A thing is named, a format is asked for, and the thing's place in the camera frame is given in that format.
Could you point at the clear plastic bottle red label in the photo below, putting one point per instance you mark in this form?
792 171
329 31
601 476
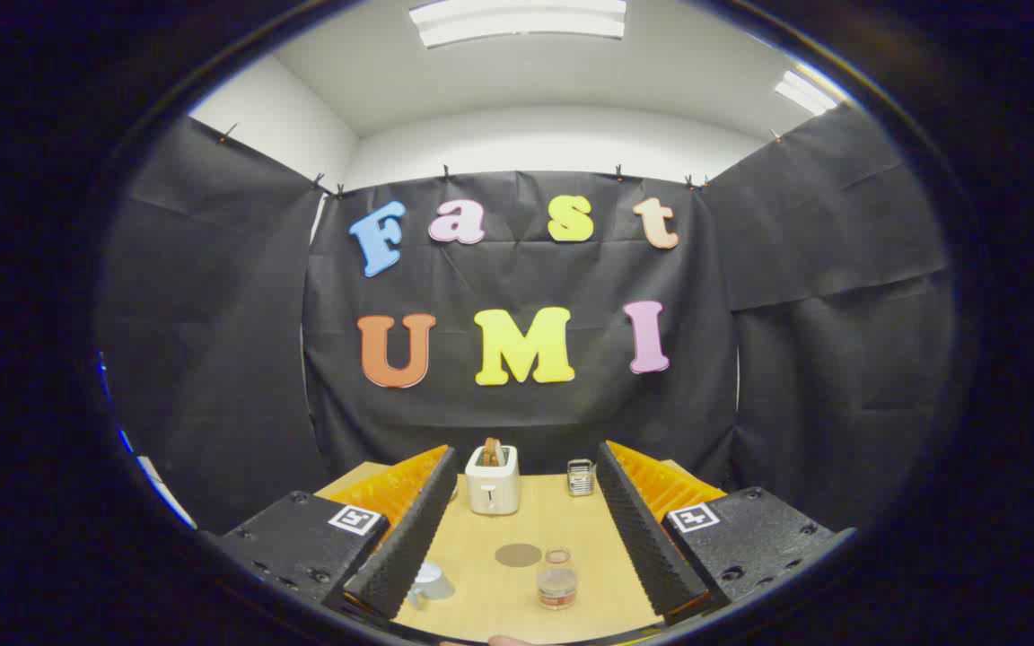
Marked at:
557 588

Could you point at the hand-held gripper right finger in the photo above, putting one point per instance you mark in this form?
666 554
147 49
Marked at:
643 538

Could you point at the brown toast slice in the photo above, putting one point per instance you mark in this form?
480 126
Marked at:
491 451

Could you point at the long ceiling light panel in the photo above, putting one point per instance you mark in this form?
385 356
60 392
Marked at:
517 20

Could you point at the small ceiling light panel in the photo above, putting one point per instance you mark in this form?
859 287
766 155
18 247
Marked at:
804 92

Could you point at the white toaster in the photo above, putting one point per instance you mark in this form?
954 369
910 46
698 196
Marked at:
492 493

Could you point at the wooden table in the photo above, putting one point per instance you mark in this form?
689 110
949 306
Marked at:
526 528

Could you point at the black backdrop cloth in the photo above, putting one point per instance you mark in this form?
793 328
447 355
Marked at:
526 413

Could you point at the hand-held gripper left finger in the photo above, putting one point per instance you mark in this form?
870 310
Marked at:
409 538

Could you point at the round brown coaster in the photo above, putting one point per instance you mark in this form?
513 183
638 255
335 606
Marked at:
517 555

